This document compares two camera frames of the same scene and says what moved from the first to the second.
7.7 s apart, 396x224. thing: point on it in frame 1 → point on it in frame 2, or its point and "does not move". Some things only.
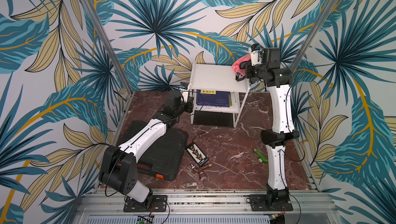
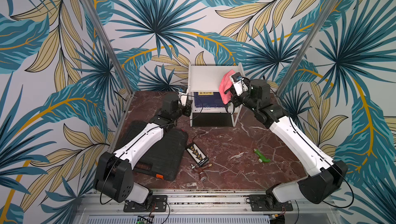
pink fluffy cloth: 235,66 → 225,82
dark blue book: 216,98 does not move
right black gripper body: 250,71 → 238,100
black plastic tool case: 165,159 does not move
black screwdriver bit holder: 199,157 does not move
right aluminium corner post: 321,22 does not move
